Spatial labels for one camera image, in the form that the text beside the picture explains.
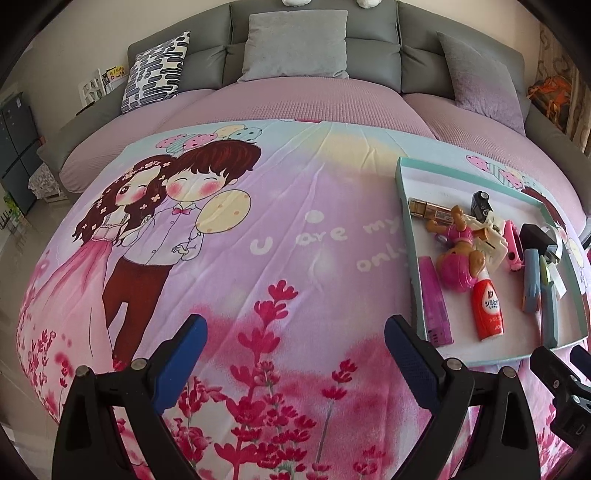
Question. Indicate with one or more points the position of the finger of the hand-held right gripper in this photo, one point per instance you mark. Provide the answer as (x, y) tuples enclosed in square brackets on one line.
[(551, 369), (582, 356)]

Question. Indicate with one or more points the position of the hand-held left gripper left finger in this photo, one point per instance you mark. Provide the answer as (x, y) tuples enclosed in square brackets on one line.
[(180, 360)]

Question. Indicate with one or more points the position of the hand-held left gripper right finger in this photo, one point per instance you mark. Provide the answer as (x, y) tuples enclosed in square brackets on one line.
[(411, 364)]

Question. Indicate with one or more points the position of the pink and teal utility knife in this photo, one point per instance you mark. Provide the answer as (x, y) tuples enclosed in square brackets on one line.
[(549, 314)]

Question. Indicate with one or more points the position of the purple pink tube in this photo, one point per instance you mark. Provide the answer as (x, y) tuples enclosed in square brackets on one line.
[(434, 295)]

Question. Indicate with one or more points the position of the blue-grey utility knife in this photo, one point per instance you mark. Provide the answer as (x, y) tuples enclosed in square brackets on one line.
[(531, 286)]

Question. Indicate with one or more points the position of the red bottle white cap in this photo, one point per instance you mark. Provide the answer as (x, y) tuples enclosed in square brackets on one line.
[(487, 309)]

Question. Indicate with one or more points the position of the brown toy dog pink outfit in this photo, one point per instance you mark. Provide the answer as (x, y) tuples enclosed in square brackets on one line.
[(455, 272)]

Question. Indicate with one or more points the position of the black power adapter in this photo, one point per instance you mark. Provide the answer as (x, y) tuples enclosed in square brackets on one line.
[(535, 237)]

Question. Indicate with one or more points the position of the pink wristwatch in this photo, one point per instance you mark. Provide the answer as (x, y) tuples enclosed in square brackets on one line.
[(511, 244)]

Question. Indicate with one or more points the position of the cream plastic clamp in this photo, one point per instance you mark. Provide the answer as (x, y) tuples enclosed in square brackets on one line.
[(491, 244)]

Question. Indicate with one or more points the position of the teal cardboard tray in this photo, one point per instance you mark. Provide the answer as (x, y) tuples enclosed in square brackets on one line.
[(443, 184)]

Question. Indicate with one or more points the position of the printed cartoon blanket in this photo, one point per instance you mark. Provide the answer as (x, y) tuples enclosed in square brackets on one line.
[(300, 230)]

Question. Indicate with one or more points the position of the white lace cloth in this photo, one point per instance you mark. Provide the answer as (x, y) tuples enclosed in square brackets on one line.
[(44, 182)]

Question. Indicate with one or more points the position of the pink quilted sofa cover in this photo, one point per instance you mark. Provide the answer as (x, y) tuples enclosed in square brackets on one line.
[(461, 124), (286, 97)]

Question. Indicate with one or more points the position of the orange backpack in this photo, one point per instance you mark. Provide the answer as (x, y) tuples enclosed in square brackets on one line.
[(549, 94)]

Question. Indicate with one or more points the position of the dark grey cabinet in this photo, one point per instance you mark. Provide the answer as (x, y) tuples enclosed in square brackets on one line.
[(16, 147)]

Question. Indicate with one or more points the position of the black and white patterned pillow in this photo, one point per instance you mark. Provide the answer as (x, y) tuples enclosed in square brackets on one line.
[(154, 71)]

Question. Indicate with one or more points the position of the purple-grey pillow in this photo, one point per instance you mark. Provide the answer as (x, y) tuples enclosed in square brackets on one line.
[(480, 83)]

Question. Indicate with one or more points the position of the yellow picture book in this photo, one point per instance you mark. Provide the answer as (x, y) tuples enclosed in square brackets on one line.
[(114, 74)]

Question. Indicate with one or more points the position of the patterned beige curtain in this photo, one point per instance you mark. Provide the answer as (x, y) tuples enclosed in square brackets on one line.
[(563, 55)]

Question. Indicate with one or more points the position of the grey sofa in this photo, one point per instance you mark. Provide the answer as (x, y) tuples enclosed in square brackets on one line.
[(374, 41)]

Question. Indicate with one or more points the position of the grey pillow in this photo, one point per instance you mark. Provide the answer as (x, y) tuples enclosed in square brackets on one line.
[(295, 44)]

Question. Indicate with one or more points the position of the grey and white plush dog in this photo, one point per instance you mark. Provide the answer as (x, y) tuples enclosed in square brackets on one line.
[(369, 2)]

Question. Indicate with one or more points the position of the white photo frame rack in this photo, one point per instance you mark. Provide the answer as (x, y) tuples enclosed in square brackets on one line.
[(91, 87)]

